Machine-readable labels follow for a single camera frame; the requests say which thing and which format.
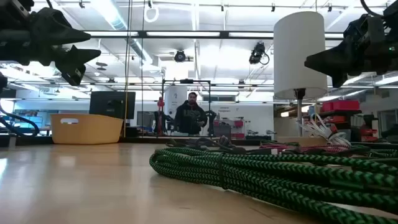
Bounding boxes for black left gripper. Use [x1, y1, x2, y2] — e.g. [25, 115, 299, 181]
[0, 0, 102, 87]

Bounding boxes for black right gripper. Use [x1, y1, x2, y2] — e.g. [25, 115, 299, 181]
[303, 0, 398, 88]

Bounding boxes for magenta braided cable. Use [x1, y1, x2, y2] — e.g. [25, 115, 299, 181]
[259, 142, 351, 154]

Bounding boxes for short green braided cable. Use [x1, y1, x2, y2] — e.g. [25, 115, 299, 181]
[351, 144, 398, 159]

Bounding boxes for black USB cable bundle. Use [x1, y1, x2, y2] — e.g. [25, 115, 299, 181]
[166, 135, 246, 155]
[245, 147, 371, 156]

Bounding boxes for long green braided cable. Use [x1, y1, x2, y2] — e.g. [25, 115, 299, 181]
[149, 147, 398, 224]

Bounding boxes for white shade table lamp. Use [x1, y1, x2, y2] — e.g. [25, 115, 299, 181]
[273, 11, 328, 147]

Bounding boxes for red storage bins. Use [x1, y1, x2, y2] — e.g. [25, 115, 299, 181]
[322, 100, 361, 113]

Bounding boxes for black storage shelf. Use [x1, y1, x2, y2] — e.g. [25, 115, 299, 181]
[303, 108, 383, 144]

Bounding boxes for black monitor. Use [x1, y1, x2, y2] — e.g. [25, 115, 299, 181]
[89, 91, 136, 120]

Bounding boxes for yellow plastic bin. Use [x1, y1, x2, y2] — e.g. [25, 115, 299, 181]
[50, 113, 124, 146]

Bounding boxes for red hanging tool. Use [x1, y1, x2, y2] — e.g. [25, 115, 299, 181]
[157, 96, 165, 135]

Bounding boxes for person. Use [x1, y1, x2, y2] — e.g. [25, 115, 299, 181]
[174, 91, 208, 136]

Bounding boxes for yellow hanging cord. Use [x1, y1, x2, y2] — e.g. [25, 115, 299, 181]
[123, 0, 133, 138]

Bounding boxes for white lamp cord bundle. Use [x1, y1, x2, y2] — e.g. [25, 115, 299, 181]
[297, 113, 352, 147]

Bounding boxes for black mounted camera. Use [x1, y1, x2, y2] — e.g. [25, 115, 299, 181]
[248, 42, 271, 65]
[174, 49, 187, 63]

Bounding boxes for black hanging cable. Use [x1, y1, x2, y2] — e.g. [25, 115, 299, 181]
[141, 0, 146, 138]

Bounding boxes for white hanging cable ring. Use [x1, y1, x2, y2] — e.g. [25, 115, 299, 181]
[143, 6, 160, 24]

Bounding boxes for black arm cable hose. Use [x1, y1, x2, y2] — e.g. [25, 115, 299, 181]
[0, 105, 40, 138]

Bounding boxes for black overhead frame beam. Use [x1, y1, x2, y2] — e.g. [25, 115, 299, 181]
[83, 30, 345, 40]

